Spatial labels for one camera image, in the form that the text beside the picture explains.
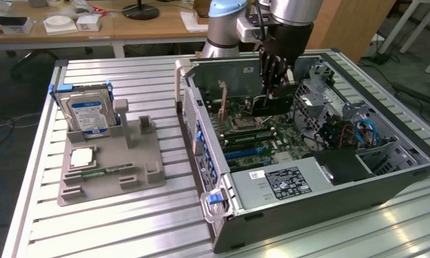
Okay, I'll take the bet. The white table frame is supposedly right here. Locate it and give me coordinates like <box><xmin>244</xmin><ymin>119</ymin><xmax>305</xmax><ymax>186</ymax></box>
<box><xmin>377</xmin><ymin>0</ymin><xmax>430</xmax><ymax>74</ymax></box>

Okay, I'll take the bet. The CPU socket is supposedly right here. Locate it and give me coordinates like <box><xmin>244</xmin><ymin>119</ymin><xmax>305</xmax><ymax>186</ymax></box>
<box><xmin>229</xmin><ymin>116</ymin><xmax>261</xmax><ymax>130</ymax></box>

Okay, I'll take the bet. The green RAM stick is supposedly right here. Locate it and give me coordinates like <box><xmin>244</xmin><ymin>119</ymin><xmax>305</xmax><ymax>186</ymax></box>
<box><xmin>67</xmin><ymin>164</ymin><xmax>136</xmax><ymax>180</ymax></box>

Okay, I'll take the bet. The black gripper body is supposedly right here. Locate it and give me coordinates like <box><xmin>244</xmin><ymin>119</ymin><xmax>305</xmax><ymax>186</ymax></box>
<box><xmin>264</xmin><ymin>22</ymin><xmax>315</xmax><ymax>61</ymax></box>

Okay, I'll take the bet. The black camera cable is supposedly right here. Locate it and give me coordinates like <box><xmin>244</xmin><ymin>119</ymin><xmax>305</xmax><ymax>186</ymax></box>
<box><xmin>255</xmin><ymin>0</ymin><xmax>267</xmax><ymax>51</ymax></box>

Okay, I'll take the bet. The blue wire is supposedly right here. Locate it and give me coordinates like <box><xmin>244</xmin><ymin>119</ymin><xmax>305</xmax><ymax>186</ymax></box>
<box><xmin>353</xmin><ymin>119</ymin><xmax>381</xmax><ymax>148</ymax></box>

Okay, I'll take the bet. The black chair base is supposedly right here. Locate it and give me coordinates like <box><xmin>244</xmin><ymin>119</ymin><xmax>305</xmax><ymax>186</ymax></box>
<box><xmin>392</xmin><ymin>80</ymin><xmax>430</xmax><ymax>109</ymax></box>

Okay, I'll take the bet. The wooden desk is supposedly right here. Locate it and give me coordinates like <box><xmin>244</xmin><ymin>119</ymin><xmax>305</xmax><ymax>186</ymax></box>
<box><xmin>0</xmin><ymin>0</ymin><xmax>309</xmax><ymax>59</ymax></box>

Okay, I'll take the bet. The metal disk bay cage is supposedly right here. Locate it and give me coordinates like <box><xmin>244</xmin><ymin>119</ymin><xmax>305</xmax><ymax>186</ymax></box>
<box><xmin>293</xmin><ymin>64</ymin><xmax>345</xmax><ymax>141</ymax></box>

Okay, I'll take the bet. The black Nvidia graphics card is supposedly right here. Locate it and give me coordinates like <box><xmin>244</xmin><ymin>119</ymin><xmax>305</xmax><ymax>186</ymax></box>
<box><xmin>217</xmin><ymin>80</ymin><xmax>296</xmax><ymax>123</ymax></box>

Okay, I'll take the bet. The blue expansion slot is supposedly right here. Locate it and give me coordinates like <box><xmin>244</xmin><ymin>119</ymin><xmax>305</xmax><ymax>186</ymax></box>
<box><xmin>224</xmin><ymin>148</ymin><xmax>264</xmax><ymax>160</ymax></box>

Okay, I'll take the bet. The black round lamp base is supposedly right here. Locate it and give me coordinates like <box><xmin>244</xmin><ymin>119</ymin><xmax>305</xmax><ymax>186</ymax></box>
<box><xmin>123</xmin><ymin>0</ymin><xmax>161</xmax><ymax>21</ymax></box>

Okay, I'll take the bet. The wooden cabinet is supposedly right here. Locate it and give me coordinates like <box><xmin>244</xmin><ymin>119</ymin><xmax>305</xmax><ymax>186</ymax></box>
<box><xmin>307</xmin><ymin>0</ymin><xmax>397</xmax><ymax>71</ymax></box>

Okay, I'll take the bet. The white booklet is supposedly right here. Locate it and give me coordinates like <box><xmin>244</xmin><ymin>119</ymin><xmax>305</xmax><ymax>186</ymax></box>
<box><xmin>180</xmin><ymin>10</ymin><xmax>211</xmax><ymax>33</ymax></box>

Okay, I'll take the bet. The green motherboard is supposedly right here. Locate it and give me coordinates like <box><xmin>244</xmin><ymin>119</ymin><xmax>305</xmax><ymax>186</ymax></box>
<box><xmin>200</xmin><ymin>91</ymin><xmax>324</xmax><ymax>173</ymax></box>

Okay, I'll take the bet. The white round container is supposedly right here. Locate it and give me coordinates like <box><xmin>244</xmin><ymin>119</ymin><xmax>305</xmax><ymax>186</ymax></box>
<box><xmin>43</xmin><ymin>15</ymin><xmax>80</xmax><ymax>36</ymax></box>

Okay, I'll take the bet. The white box with dark lid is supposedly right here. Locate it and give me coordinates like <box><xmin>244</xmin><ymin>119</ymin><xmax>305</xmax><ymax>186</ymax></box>
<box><xmin>0</xmin><ymin>16</ymin><xmax>33</xmax><ymax>35</ymax></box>

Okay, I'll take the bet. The installed black RAM stick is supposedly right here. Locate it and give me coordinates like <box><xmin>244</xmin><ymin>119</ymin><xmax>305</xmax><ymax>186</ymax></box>
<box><xmin>223</xmin><ymin>128</ymin><xmax>276</xmax><ymax>141</ymax></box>
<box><xmin>223</xmin><ymin>134</ymin><xmax>276</xmax><ymax>148</ymax></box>

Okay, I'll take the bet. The hard disk with blue caddy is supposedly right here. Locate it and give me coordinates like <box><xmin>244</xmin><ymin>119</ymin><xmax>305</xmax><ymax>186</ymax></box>
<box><xmin>49</xmin><ymin>79</ymin><xmax>116</xmax><ymax>140</ymax></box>

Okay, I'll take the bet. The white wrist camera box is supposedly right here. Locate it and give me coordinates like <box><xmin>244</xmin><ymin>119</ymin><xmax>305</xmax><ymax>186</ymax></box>
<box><xmin>236</xmin><ymin>13</ymin><xmax>265</xmax><ymax>43</ymax></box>

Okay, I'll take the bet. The small white box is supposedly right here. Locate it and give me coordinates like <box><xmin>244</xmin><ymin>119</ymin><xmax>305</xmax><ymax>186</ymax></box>
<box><xmin>76</xmin><ymin>15</ymin><xmax>103</xmax><ymax>31</ymax></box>

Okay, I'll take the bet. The blue case release latch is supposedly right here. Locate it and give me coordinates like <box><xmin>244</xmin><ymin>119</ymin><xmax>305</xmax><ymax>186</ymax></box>
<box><xmin>207</xmin><ymin>192</ymin><xmax>227</xmax><ymax>207</ymax></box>

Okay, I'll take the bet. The silver CPU chip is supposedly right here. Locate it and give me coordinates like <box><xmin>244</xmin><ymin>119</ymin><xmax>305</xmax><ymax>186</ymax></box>
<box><xmin>69</xmin><ymin>148</ymin><xmax>96</xmax><ymax>168</ymax></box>

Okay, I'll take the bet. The grey power supply unit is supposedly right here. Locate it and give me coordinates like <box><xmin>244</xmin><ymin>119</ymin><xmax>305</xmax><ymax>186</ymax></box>
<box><xmin>231</xmin><ymin>157</ymin><xmax>335</xmax><ymax>211</ymax></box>

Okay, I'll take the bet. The grey plastic parts rack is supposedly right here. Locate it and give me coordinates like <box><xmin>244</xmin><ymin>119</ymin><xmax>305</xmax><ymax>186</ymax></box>
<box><xmin>57</xmin><ymin>98</ymin><xmax>167</xmax><ymax>207</ymax></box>

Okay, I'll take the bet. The blue floor cable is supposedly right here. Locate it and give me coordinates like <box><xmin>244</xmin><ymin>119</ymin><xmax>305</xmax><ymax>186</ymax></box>
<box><xmin>0</xmin><ymin>112</ymin><xmax>41</xmax><ymax>130</ymax></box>

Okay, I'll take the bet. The red wire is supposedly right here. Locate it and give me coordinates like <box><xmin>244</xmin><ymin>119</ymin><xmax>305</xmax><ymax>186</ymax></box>
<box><xmin>339</xmin><ymin>122</ymin><xmax>357</xmax><ymax>148</ymax></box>

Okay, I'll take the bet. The open black PC case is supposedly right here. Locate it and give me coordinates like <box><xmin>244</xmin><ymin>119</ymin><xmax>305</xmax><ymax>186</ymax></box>
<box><xmin>175</xmin><ymin>47</ymin><xmax>430</xmax><ymax>255</ymax></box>

